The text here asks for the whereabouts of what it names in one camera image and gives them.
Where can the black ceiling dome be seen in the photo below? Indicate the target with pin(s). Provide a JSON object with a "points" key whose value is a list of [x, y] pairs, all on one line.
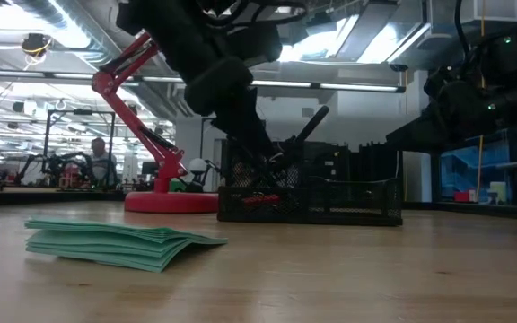
{"points": [[36, 45]]}

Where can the person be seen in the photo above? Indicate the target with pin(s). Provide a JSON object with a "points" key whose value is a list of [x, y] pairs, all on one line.
{"points": [[100, 163]]}

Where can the red eraser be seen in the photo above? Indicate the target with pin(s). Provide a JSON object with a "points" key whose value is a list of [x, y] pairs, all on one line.
{"points": [[260, 200]]}

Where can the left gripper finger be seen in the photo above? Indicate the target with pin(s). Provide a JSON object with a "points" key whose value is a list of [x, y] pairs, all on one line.
{"points": [[249, 130]]}

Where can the black marker pen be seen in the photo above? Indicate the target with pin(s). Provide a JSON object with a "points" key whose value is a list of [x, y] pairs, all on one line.
{"points": [[314, 121]]}

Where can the white globe lamp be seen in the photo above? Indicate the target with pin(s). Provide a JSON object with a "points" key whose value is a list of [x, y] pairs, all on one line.
{"points": [[198, 165]]}

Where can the small red box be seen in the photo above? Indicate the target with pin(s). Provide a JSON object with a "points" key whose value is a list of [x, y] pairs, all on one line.
{"points": [[462, 196]]}

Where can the green sticky note pad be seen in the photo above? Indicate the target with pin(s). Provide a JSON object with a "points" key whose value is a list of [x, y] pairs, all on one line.
{"points": [[106, 249]]}

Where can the black background station frame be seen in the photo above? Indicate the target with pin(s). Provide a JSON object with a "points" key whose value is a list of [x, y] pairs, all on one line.
{"points": [[81, 112]]}

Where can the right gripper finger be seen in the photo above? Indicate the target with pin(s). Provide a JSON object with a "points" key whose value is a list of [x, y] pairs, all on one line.
{"points": [[424, 137]]}

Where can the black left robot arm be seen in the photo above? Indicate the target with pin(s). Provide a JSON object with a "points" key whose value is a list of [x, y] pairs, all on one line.
{"points": [[173, 27]]}

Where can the black mesh desk organizer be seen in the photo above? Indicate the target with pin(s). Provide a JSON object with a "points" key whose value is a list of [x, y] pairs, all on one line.
{"points": [[353, 206]]}

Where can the black aluminium table frame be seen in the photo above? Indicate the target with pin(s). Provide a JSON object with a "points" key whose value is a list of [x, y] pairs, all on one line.
{"points": [[61, 197]]}

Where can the long ceiling light strip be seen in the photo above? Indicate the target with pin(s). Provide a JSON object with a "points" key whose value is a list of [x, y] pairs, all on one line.
{"points": [[330, 85]]}

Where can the red desk lamp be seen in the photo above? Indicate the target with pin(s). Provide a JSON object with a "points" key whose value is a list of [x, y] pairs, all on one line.
{"points": [[171, 203]]}

